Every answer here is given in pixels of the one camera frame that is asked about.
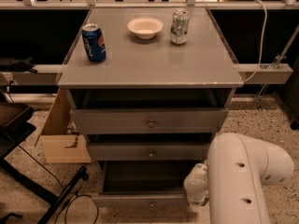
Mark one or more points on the metal rail frame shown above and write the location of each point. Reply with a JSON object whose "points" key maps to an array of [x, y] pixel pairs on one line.
{"points": [[149, 3]]}

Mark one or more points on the grey drawer cabinet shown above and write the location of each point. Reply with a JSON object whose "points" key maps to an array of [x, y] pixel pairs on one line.
{"points": [[145, 99]]}

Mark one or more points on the grey top drawer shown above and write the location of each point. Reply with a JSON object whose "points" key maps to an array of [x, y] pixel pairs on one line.
{"points": [[153, 120]]}

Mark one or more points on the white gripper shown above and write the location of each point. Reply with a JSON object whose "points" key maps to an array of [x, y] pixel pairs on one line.
{"points": [[195, 181]]}

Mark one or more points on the blue Pepsi can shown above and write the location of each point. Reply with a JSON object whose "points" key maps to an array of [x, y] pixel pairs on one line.
{"points": [[93, 41]]}

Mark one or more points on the black stand frame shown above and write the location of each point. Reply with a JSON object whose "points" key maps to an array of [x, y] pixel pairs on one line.
{"points": [[20, 206]]}

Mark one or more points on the brown cardboard panel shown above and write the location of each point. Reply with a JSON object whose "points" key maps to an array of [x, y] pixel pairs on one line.
{"points": [[59, 138]]}

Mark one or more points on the white bowl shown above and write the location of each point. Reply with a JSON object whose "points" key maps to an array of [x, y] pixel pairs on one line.
{"points": [[145, 27]]}

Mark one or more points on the grey middle drawer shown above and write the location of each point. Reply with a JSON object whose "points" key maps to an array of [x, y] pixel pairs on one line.
{"points": [[148, 151]]}

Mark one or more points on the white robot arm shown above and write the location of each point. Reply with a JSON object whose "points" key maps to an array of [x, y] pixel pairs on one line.
{"points": [[232, 178]]}

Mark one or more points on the silver green soda can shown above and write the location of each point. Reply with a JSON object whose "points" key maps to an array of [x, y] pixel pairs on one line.
{"points": [[179, 27]]}

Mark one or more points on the grey drawer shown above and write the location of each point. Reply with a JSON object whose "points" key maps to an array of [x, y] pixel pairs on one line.
{"points": [[148, 151], [143, 183], [153, 120]]}

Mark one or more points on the grey bottom drawer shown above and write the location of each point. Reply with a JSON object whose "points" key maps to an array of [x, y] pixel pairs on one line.
{"points": [[143, 183]]}

